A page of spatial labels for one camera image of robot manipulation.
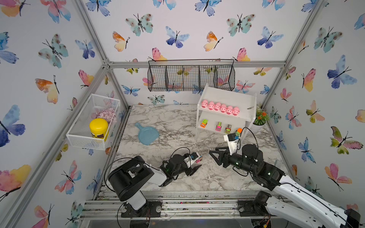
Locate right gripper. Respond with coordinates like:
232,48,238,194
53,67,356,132
209,147,257,178

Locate pink teal toy bus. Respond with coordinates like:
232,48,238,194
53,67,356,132
195,156,202,163

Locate orange green toy car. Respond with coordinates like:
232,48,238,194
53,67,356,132
200,119,208,128

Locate pink pig toy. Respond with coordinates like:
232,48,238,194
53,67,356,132
201,100,208,108
226,106,233,115
208,102,215,111
220,104,227,113
214,102,221,111

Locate pink toy car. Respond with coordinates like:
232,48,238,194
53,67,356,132
215,122,222,132

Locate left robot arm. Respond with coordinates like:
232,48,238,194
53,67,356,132
107,153,202,211

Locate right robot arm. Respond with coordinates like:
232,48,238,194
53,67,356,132
209,144,361,228

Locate white two-tier shelf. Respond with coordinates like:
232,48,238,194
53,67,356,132
195,84,257,141

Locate potted plant with flowers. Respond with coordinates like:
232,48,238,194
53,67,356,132
251,107,270,133

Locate teal plastic paddle plate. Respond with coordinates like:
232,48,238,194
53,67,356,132
135,123,159,145

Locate pink round chips pile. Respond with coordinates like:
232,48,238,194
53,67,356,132
96,108,117,124

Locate yellow lidded jar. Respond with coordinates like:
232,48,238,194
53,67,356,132
89,118,109,141

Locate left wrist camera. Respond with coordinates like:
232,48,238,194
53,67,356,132
183,152,200,164

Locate black wire wall basket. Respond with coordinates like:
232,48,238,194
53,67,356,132
145,59,236,93

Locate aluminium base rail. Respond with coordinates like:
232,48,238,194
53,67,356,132
81,190,261,228

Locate white mesh wall basket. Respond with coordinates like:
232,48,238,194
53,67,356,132
67,94,120,150

